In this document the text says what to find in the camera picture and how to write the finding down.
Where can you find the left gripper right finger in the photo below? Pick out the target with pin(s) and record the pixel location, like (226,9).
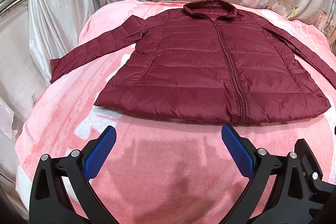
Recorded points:
(289,198)

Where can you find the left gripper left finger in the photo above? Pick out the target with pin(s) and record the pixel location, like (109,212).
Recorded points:
(61,192)

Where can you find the maroon quilted puffer jacket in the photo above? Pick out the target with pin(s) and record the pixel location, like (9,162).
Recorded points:
(206,61)

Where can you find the pink plush blanket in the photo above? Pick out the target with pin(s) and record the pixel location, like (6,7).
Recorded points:
(160,171)

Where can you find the silver satin curtain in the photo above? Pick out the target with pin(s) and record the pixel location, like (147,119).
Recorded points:
(33,33)

